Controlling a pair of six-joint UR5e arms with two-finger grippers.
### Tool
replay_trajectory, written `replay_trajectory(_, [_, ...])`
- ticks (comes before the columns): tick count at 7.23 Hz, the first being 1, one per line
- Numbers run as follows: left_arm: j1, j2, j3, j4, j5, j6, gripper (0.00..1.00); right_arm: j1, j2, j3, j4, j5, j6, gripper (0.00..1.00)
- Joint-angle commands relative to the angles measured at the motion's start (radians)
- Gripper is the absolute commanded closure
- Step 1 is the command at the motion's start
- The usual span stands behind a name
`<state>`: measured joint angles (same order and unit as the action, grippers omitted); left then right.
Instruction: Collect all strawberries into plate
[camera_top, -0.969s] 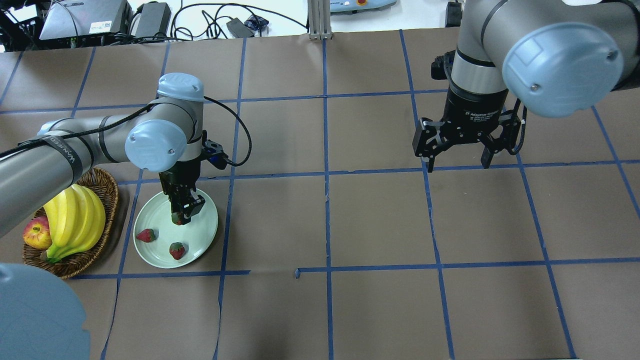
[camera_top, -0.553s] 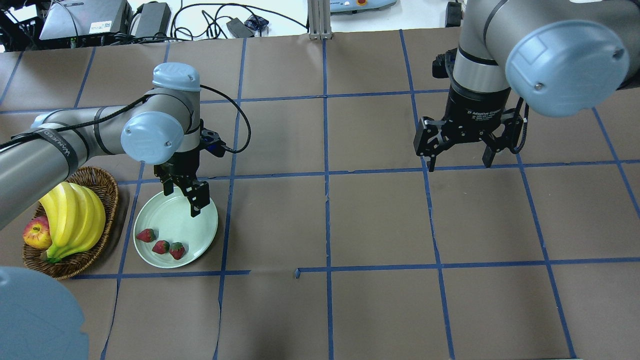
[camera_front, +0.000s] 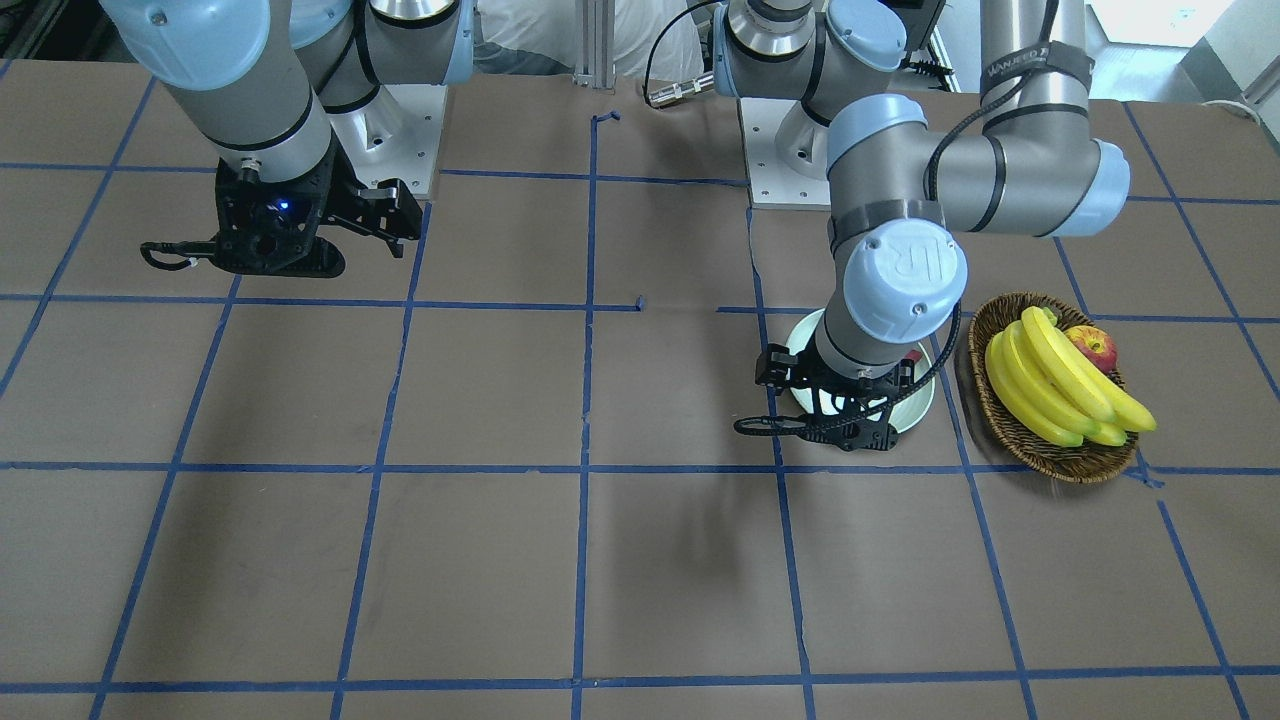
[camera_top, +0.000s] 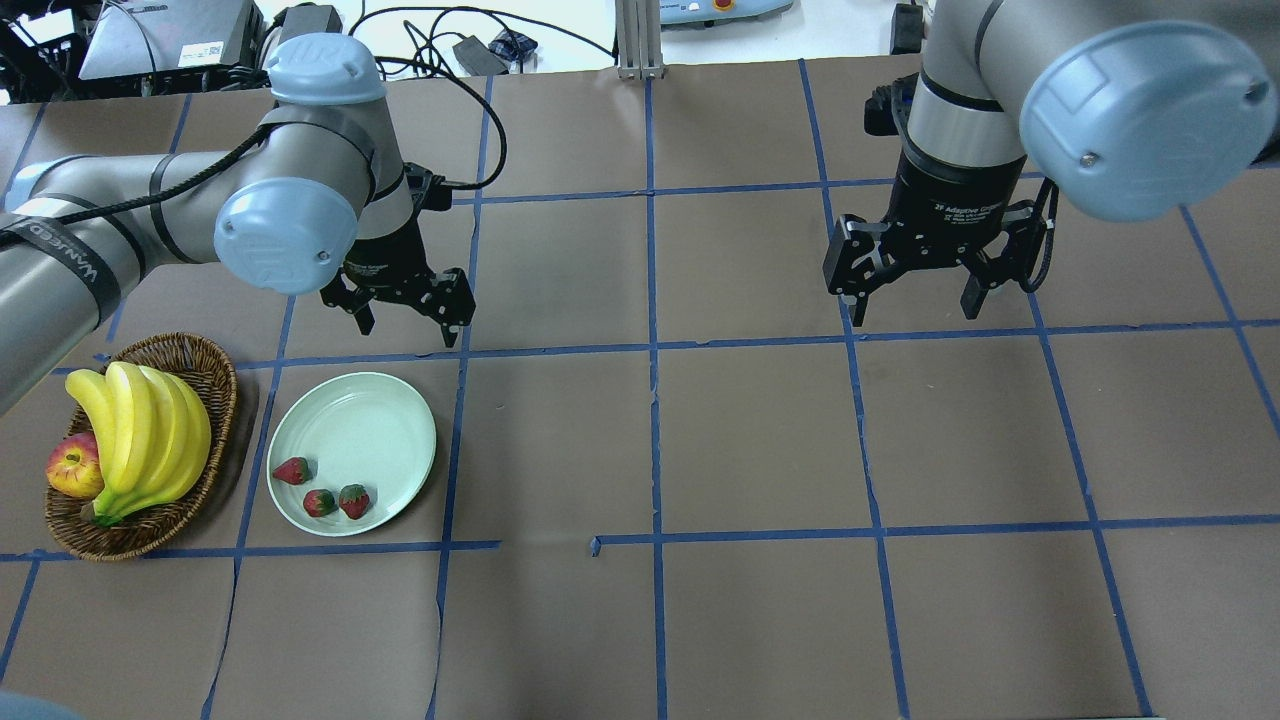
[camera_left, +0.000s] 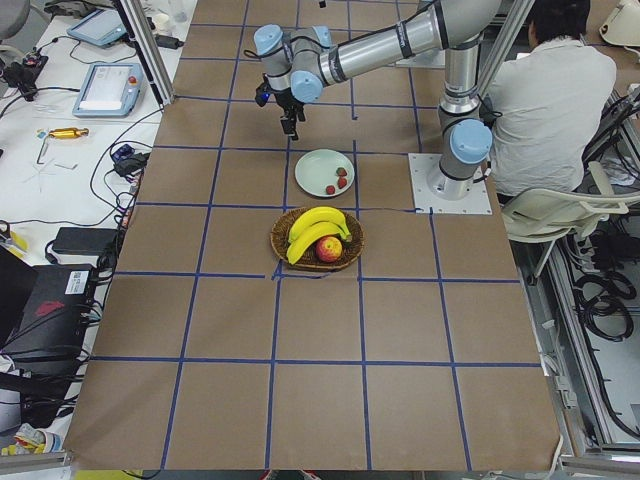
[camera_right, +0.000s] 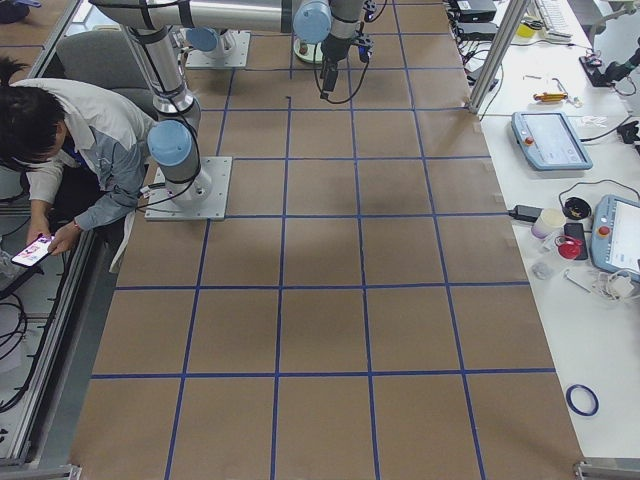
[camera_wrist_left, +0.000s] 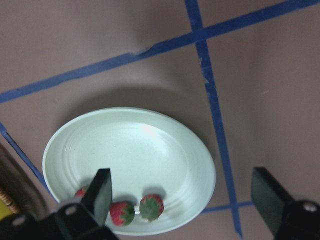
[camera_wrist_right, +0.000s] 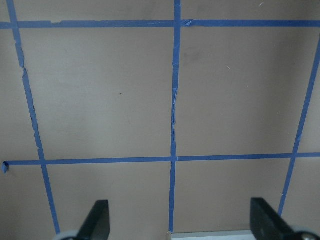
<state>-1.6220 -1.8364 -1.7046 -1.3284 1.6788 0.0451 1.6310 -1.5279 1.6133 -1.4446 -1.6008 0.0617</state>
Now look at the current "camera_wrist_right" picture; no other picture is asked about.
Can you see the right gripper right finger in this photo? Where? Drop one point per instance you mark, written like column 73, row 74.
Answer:
column 266, row 224

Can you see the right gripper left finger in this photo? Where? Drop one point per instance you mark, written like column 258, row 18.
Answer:
column 97, row 224

